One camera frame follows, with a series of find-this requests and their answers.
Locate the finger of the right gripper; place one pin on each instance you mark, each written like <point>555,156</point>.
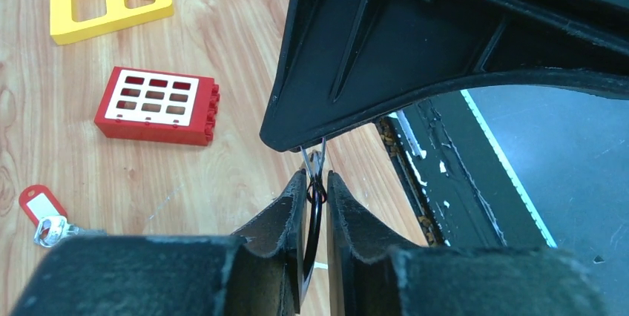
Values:
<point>344,63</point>

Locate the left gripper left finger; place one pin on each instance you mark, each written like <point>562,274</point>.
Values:
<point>256,270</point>

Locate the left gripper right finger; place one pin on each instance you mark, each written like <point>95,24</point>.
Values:
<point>375,271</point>

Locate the metal keyring with keys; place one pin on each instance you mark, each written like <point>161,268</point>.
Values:
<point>317,196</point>

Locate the key with red tag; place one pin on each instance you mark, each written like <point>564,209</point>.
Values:
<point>50,218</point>

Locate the red white grid block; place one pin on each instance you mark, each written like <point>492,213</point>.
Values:
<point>155,106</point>

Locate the yellow plastic triangle piece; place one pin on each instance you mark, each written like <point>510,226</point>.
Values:
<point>66,29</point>

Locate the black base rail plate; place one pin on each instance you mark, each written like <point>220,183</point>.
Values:
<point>459,182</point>

